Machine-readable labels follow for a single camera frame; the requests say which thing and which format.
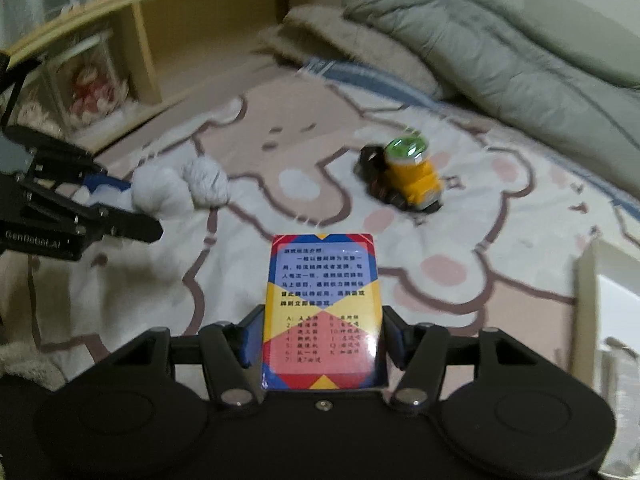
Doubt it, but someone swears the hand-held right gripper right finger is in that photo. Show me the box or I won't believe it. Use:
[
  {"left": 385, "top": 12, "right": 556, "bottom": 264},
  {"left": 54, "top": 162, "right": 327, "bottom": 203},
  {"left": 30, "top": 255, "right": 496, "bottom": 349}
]
[{"left": 380, "top": 305, "right": 543, "bottom": 408}]

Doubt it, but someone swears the grey duvet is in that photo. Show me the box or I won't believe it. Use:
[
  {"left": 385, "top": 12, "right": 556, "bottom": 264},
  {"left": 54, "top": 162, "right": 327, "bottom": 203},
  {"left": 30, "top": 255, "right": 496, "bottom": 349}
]
[{"left": 345, "top": 0, "right": 640, "bottom": 176}]

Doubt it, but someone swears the yellow headlamp with black strap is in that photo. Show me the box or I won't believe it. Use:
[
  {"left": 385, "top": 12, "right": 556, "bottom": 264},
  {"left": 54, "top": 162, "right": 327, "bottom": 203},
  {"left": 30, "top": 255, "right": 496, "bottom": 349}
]
[{"left": 357, "top": 135, "right": 446, "bottom": 213}]

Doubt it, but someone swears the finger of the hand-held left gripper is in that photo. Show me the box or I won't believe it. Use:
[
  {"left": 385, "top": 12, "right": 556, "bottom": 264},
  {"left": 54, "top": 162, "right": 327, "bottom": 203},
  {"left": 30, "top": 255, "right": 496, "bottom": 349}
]
[
  {"left": 2, "top": 125, "right": 135, "bottom": 196},
  {"left": 20, "top": 185, "right": 165, "bottom": 245}
]

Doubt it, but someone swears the boxed plush toy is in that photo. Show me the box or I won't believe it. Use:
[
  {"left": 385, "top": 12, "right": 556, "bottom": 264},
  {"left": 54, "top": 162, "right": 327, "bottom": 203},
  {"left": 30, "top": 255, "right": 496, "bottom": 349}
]
[{"left": 42, "top": 35, "right": 132, "bottom": 131}]

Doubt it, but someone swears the colourful playing card box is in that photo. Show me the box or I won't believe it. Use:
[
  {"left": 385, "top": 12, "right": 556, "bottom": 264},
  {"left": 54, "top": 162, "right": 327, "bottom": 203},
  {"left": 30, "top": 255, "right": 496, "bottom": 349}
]
[{"left": 260, "top": 232, "right": 388, "bottom": 392}]

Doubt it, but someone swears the beige fuzzy blanket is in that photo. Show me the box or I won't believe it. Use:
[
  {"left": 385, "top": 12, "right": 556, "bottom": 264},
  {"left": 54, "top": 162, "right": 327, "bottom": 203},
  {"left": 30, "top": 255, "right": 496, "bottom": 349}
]
[{"left": 257, "top": 5, "right": 456, "bottom": 101}]

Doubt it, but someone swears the printed cartoon bed sheet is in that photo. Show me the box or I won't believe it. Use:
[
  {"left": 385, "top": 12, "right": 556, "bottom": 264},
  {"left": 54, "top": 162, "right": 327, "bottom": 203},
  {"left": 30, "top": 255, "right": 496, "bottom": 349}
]
[{"left": 0, "top": 60, "right": 640, "bottom": 411}]

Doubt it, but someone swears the white cardboard box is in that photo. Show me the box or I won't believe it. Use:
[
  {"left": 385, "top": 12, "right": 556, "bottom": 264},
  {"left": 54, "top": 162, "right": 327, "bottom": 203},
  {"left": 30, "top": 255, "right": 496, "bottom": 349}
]
[{"left": 575, "top": 237, "right": 640, "bottom": 396}]

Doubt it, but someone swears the wooden bedside shelf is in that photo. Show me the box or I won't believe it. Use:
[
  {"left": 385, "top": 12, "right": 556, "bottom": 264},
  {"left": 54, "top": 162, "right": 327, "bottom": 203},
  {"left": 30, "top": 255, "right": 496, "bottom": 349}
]
[{"left": 0, "top": 0, "right": 381, "bottom": 131}]

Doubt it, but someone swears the plain white sock ball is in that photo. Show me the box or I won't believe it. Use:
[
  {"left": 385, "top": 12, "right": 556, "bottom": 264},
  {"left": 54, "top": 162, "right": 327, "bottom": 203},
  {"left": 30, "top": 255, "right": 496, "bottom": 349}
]
[{"left": 92, "top": 166, "right": 197, "bottom": 221}]

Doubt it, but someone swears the beige fleece cloth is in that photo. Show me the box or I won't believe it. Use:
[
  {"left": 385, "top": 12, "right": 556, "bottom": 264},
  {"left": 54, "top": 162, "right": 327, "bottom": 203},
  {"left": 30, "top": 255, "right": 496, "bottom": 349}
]
[{"left": 0, "top": 342, "right": 66, "bottom": 392}]

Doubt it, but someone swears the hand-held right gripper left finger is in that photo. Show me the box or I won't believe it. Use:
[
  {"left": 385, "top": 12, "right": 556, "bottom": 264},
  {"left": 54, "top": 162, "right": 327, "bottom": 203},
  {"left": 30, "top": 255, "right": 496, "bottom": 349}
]
[{"left": 100, "top": 306, "right": 267, "bottom": 408}]

